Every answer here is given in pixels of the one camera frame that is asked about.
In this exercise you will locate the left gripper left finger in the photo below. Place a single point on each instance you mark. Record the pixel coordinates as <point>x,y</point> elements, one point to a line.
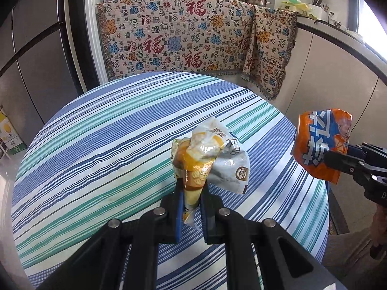
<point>161,225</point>

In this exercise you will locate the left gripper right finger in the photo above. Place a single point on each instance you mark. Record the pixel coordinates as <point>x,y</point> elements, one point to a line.
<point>250,261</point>

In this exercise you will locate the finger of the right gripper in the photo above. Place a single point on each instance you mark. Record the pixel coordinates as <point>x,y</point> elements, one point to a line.
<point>367,151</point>
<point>341,162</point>

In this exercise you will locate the orange snack bag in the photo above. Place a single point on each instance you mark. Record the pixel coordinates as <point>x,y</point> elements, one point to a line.
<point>317,133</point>

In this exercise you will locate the yellow white snack wrapper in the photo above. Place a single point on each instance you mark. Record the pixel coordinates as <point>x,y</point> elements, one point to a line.
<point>212,154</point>

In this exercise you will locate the person's right hand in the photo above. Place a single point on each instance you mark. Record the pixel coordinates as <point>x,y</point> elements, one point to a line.
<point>378,227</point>

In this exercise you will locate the blue striped tablecloth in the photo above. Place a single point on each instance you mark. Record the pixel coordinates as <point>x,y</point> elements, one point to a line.
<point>107,155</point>

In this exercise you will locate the knife block with utensils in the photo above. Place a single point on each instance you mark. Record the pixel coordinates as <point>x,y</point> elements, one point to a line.
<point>320,10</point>

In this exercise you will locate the yellow green container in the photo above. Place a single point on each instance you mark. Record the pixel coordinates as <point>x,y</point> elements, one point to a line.
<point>297,6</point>

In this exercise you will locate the yellow cardboard box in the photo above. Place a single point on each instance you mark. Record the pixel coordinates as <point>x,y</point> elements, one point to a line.
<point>9,136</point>

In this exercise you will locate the patterned fu character blanket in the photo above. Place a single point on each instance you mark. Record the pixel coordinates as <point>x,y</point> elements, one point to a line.
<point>198,36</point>

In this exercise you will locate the grey refrigerator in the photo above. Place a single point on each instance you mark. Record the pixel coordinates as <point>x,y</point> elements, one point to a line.
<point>38,75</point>

